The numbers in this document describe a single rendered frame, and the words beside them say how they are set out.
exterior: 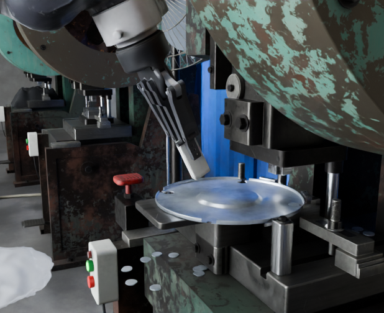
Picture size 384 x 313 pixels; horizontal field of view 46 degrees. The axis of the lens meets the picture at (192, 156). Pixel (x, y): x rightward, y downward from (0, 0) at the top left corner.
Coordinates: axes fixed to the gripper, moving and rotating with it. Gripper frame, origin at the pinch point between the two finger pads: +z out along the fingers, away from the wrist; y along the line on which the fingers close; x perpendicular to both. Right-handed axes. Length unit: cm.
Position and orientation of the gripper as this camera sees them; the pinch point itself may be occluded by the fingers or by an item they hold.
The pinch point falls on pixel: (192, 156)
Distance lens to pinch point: 72.3
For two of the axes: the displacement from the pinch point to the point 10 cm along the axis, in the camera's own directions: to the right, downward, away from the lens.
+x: 7.9, -5.2, 3.1
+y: 4.6, 1.9, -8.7
